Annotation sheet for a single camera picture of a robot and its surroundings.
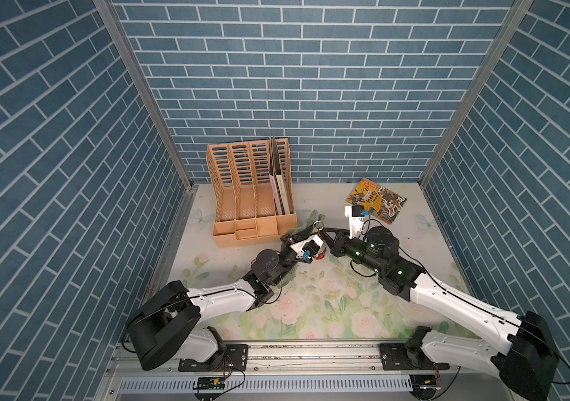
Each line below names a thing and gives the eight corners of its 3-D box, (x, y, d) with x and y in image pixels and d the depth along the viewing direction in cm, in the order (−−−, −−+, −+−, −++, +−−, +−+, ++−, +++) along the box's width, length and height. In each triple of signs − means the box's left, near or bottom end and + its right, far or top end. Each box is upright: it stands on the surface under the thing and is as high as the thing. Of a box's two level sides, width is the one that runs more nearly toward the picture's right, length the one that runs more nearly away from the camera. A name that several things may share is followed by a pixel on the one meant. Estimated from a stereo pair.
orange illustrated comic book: (346, 201, 117) (347, 197, 115) (362, 181, 126) (364, 177, 124) (390, 224, 109) (392, 220, 107) (405, 201, 118) (407, 197, 116)
